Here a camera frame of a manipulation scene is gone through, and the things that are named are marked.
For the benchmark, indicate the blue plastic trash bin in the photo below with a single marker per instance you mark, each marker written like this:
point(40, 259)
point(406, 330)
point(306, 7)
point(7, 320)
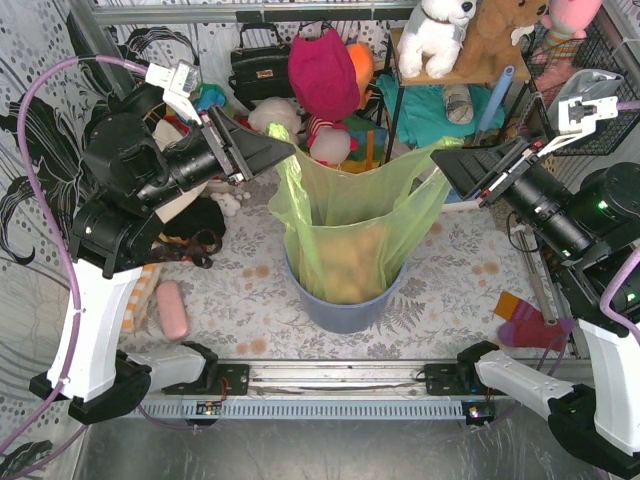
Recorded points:
point(343, 319)

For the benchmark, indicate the metal base rail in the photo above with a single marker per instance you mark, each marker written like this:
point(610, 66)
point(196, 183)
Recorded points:
point(324, 390)

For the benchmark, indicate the black leather handbag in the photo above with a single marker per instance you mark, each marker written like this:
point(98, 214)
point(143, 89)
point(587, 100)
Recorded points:
point(260, 73)

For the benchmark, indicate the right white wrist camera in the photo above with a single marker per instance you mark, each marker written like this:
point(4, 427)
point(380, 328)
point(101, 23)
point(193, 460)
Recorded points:
point(577, 119)

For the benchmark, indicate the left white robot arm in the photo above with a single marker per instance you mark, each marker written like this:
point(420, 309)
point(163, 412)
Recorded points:
point(116, 233)

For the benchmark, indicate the pink glasses case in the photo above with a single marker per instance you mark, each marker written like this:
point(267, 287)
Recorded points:
point(172, 312)

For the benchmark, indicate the green plastic trash bag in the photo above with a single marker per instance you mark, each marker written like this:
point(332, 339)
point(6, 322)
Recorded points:
point(348, 235)

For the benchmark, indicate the orange checked towel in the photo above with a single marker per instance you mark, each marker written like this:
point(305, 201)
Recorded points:
point(136, 309)

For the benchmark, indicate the white plush lamb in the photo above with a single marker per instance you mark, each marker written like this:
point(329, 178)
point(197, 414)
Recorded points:
point(275, 110)

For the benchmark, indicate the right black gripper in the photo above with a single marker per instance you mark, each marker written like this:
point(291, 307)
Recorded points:
point(495, 175)

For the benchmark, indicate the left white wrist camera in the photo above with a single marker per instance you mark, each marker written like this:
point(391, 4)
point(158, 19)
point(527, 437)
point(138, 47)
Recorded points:
point(177, 82)

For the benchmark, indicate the rainbow striped bag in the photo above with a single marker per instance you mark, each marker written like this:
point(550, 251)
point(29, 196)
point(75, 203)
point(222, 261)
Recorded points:
point(371, 142)

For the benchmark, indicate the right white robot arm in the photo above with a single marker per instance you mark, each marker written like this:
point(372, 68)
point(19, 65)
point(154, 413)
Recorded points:
point(597, 423)

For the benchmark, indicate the pink plush pig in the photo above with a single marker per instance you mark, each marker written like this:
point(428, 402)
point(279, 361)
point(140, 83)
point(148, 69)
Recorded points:
point(329, 143)

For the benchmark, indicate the white plush dog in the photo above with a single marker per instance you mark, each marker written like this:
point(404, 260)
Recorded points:
point(433, 36)

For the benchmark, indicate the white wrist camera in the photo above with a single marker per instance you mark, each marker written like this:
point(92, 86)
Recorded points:
point(577, 119)
point(177, 82)

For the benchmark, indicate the black wire basket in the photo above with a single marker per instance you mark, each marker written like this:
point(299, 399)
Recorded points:
point(594, 53)

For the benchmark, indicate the teal folded cloth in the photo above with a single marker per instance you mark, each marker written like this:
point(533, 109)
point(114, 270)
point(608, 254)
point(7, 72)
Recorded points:
point(422, 117)

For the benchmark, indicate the colourful scarf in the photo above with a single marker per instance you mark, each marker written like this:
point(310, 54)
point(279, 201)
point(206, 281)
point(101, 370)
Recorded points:
point(208, 95)

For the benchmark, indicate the pink plush toy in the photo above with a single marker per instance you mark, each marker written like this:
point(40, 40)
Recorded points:
point(565, 24)

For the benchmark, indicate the colourful sock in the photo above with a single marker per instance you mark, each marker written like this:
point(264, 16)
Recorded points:
point(524, 325)

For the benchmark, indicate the magenta hanging cloth bag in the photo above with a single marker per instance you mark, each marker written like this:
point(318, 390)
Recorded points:
point(322, 76)

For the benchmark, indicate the brown plush bear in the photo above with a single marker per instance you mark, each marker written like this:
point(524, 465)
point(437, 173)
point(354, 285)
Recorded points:
point(491, 34)

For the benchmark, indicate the silver foil pouch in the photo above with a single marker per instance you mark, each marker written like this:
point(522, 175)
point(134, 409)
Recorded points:
point(591, 84)

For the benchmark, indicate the black curved hat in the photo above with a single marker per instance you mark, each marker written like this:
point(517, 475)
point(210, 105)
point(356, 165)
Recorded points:
point(146, 101)

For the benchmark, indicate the orange plush toy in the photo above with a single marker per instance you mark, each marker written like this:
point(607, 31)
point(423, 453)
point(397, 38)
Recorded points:
point(363, 63)

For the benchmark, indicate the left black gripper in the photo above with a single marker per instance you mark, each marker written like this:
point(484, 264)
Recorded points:
point(223, 151)

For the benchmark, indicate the brown leather bag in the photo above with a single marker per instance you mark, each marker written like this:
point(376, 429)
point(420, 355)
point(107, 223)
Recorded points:
point(198, 249)

